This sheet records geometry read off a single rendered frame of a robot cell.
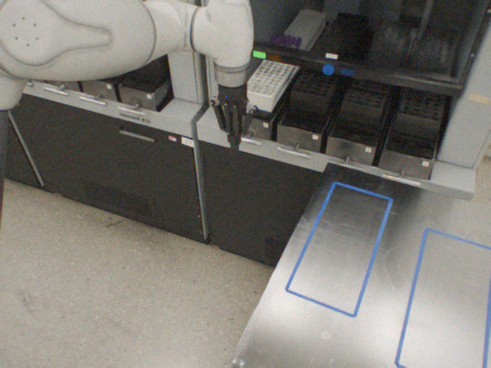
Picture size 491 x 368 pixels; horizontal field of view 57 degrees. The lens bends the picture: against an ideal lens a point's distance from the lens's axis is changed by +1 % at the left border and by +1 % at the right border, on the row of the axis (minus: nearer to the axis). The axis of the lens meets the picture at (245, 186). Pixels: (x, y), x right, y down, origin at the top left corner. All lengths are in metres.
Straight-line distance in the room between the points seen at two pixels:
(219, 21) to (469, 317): 0.78
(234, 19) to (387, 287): 0.65
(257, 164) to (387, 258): 0.61
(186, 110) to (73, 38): 1.03
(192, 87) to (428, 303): 0.97
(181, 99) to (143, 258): 0.79
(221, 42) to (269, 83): 0.39
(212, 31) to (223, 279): 1.15
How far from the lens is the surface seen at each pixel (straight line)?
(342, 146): 1.31
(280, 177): 1.46
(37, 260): 2.19
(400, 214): 1.11
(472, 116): 1.32
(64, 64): 0.53
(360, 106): 1.32
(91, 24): 0.53
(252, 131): 1.38
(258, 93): 1.37
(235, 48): 1.06
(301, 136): 1.33
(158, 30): 0.66
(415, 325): 0.94
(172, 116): 1.51
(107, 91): 1.61
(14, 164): 2.34
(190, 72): 1.49
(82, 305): 1.98
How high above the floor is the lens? 1.61
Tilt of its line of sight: 45 degrees down
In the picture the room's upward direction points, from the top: 1 degrees counter-clockwise
